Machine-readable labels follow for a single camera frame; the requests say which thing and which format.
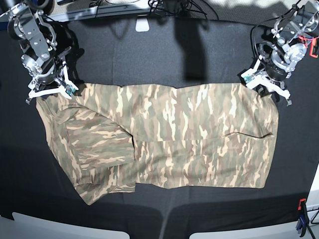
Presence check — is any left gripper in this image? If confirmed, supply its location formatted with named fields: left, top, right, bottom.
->
left=265, top=58, right=291, bottom=82

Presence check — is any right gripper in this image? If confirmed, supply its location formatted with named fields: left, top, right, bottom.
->
left=27, top=59, right=58, bottom=86

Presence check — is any camouflage t-shirt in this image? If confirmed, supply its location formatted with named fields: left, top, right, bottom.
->
left=36, top=83, right=279, bottom=205

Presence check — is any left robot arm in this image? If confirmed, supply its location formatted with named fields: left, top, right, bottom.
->
left=249, top=0, right=319, bottom=82

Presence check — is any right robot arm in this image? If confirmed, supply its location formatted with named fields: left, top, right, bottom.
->
left=0, top=0, right=72, bottom=87

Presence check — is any red clamp top right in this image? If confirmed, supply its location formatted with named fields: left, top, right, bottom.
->
left=309, top=37, right=319, bottom=58

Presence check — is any black table cloth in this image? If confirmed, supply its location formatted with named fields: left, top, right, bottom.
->
left=0, top=17, right=319, bottom=239

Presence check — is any clamp bottom right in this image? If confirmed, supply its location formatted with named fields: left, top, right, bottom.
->
left=296, top=198, right=309, bottom=238

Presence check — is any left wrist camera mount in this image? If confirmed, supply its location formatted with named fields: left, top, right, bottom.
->
left=240, top=55, right=292, bottom=106

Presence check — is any black cable bundle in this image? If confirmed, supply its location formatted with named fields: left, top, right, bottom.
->
left=147, top=0, right=209, bottom=18

